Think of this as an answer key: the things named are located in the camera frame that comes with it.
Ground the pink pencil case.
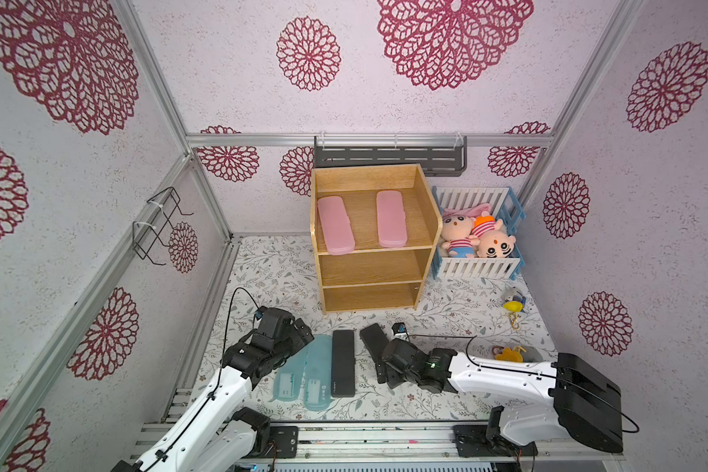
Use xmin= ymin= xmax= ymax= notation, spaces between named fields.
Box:
xmin=376 ymin=190 xmax=408 ymax=249
xmin=317 ymin=196 xmax=356 ymax=256

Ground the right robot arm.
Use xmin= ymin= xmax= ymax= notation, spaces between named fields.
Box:
xmin=381 ymin=339 xmax=625 ymax=457

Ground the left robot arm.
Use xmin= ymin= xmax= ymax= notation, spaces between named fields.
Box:
xmin=113 ymin=307 xmax=314 ymax=471

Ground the wooden three-tier shelf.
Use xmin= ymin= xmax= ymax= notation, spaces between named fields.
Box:
xmin=310 ymin=164 xmax=443 ymax=313

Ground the yellow duck grey disc toy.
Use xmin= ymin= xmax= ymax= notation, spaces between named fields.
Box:
xmin=491 ymin=345 xmax=544 ymax=363

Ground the orange hat plush doll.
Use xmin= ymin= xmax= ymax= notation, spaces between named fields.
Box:
xmin=471 ymin=214 xmax=516 ymax=259

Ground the pink striped plush doll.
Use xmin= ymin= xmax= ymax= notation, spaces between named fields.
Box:
xmin=441 ymin=214 xmax=477 ymax=259

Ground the blue white toy crib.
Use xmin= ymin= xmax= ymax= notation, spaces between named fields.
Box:
xmin=431 ymin=187 xmax=525 ymax=279

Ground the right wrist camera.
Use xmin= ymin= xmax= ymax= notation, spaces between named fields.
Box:
xmin=391 ymin=322 xmax=409 ymax=341

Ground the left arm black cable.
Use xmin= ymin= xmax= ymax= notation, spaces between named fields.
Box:
xmin=146 ymin=286 xmax=264 ymax=472

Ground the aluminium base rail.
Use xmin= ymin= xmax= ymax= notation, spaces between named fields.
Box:
xmin=264 ymin=421 xmax=625 ymax=466

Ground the yellow grey keychain toy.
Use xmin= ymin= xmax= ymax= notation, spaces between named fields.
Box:
xmin=503 ymin=287 xmax=526 ymax=330

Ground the black wire wall rack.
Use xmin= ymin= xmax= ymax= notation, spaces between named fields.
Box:
xmin=131 ymin=186 xmax=193 ymax=267

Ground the grey wall-mounted rack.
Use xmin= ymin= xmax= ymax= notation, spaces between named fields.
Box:
xmin=314 ymin=137 xmax=467 ymax=177

